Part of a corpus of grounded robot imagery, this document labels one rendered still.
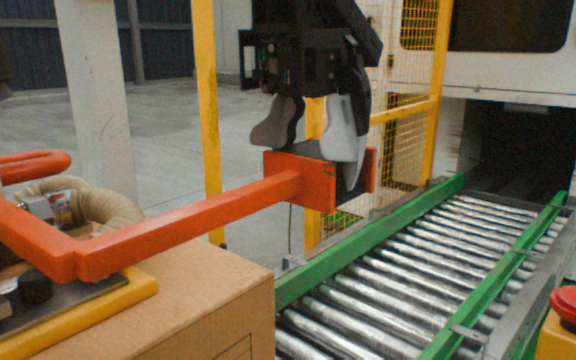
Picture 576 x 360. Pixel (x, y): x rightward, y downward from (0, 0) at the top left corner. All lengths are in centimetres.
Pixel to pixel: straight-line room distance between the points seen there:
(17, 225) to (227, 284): 24
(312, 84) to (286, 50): 3
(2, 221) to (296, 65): 25
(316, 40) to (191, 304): 29
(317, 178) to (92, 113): 131
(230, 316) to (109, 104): 126
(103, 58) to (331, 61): 131
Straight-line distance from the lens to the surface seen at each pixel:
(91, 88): 164
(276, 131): 45
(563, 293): 64
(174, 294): 50
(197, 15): 120
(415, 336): 135
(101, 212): 53
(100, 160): 168
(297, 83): 37
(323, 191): 41
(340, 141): 40
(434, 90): 247
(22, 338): 46
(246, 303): 51
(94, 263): 29
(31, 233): 33
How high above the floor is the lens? 134
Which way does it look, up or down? 19 degrees down
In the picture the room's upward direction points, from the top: straight up
